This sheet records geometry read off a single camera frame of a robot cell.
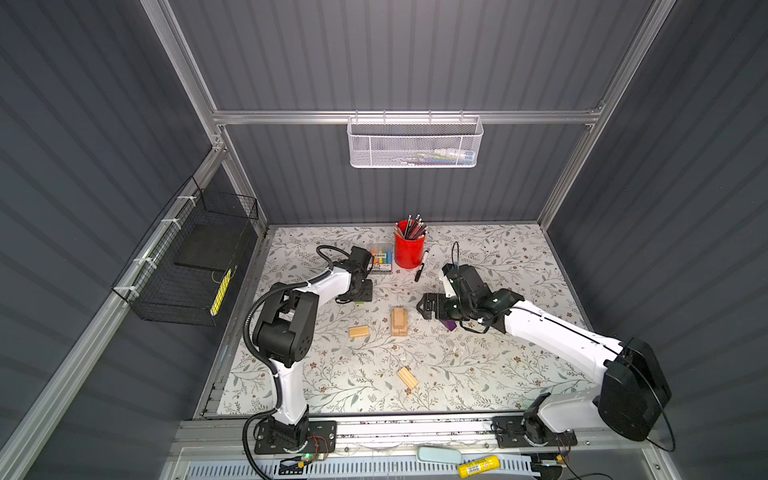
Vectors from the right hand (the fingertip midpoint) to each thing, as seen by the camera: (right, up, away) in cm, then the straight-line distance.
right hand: (432, 309), depth 83 cm
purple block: (+7, -7, +10) cm, 14 cm away
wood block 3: (-7, -7, +7) cm, 12 cm away
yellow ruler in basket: (-52, +9, -11) cm, 54 cm away
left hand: (-22, +2, +16) cm, 27 cm away
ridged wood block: (-6, -20, -1) cm, 21 cm away
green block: (-22, -1, +16) cm, 27 cm away
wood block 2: (-9, -7, +6) cm, 13 cm away
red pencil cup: (-5, +19, +17) cm, 26 cm away
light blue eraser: (0, -32, -14) cm, 35 cm away
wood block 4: (-21, -9, +9) cm, 25 cm away
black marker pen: (-1, +9, +22) cm, 24 cm away
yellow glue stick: (+9, -33, -15) cm, 37 cm away
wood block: (-9, -3, +8) cm, 12 cm away
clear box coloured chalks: (-14, +16, +27) cm, 34 cm away
